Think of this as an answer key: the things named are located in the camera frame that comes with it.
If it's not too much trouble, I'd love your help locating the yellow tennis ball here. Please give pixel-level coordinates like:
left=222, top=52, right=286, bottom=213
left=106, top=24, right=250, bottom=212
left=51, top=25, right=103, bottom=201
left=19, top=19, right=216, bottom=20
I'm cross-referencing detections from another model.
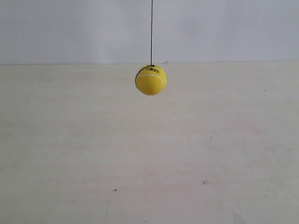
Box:
left=135, top=65, right=167, bottom=96

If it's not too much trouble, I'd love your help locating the black hanging string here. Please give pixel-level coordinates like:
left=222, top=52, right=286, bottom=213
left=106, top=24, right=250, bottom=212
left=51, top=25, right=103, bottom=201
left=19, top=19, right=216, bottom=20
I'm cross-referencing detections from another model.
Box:
left=149, top=0, right=155, bottom=67

